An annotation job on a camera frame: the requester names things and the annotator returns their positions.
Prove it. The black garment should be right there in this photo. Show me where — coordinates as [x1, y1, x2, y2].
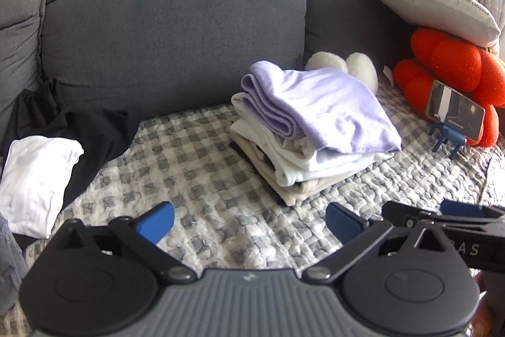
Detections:
[0, 78, 140, 247]

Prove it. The grey sofa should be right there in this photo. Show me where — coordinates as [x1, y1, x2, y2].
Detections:
[0, 0, 419, 148]

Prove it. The grey cloth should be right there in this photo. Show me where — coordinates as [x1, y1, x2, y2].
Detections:
[0, 219, 28, 298]

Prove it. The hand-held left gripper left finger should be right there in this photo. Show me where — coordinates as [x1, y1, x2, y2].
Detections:
[53, 202, 196, 284]

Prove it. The crumpled white garment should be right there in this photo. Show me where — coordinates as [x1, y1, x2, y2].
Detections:
[0, 135, 84, 239]

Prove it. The lilac garment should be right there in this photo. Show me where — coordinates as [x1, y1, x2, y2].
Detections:
[241, 61, 402, 155]

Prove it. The folded white garment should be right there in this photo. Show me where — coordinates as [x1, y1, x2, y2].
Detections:
[230, 92, 389, 185]

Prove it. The grey checkered quilt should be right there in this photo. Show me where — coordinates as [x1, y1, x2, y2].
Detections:
[0, 74, 505, 337]

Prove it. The white plush toy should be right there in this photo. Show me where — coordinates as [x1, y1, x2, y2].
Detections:
[305, 51, 379, 93]

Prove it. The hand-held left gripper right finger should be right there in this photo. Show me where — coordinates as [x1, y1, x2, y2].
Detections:
[303, 202, 448, 284]

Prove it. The folded beige garment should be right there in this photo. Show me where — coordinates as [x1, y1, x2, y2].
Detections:
[229, 132, 336, 207]

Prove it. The blue phone stand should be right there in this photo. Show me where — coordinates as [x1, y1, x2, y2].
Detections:
[431, 122, 467, 160]

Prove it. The orange pumpkin cushion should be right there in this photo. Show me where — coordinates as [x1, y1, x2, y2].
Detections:
[410, 28, 505, 109]
[393, 58, 500, 147]

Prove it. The smartphone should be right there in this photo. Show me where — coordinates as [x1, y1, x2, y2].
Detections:
[426, 80, 486, 143]

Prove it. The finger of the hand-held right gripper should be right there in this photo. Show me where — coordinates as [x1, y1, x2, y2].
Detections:
[383, 201, 448, 229]
[440, 201, 505, 217]

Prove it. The grey pillow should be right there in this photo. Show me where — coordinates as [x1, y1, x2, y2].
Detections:
[363, 0, 502, 47]

